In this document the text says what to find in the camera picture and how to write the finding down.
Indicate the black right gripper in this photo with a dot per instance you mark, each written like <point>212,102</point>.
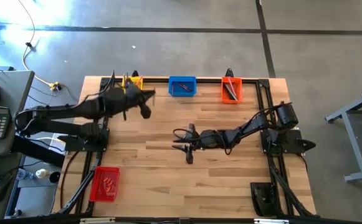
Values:
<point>196,140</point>

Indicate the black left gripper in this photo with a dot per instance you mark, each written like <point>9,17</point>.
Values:
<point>134,98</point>

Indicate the pink pencil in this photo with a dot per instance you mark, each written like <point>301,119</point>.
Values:
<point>139,81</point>

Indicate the black pencil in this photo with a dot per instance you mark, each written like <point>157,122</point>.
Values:
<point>128,81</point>

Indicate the dark green pencil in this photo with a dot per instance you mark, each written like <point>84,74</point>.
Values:
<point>126,80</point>

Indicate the red crayon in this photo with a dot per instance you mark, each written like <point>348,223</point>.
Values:
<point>185,87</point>

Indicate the grey pen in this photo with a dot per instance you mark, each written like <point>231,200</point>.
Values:
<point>234,96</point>

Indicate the pink pen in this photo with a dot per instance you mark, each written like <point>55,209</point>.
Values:
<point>231,85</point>

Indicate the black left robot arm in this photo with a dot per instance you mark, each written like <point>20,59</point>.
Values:
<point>74,109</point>

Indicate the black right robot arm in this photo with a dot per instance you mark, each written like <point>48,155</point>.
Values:
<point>246,127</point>

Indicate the yellow plastic bin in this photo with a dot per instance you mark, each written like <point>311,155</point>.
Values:
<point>133,80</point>

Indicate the black clamp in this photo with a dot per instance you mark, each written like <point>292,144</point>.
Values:
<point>229,73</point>
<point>135,74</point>

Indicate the blue plastic bin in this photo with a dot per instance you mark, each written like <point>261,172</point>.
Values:
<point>182,93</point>

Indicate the orange plastic bin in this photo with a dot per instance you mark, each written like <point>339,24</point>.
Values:
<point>224,99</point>

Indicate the red plastic bin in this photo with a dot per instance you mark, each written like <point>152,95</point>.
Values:
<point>98,186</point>

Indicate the black plastic cradle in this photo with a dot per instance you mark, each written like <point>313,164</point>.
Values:
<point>263,199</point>

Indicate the black round lid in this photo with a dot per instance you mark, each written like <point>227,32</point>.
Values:
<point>55,177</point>

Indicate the small white bottle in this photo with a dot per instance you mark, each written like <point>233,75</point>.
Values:
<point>42,173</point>

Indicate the grey desk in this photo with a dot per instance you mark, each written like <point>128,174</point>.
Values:
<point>15,93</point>

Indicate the clear water bottle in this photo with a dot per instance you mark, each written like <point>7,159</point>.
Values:
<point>25,175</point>

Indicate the black computer mouse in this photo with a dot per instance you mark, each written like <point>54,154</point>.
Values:
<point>0,186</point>

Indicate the silver aluminium bracket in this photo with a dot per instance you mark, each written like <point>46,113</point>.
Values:
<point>271,221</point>
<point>96,221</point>

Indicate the blue-grey metal cart frame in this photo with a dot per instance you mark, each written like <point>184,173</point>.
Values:
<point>352,140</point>

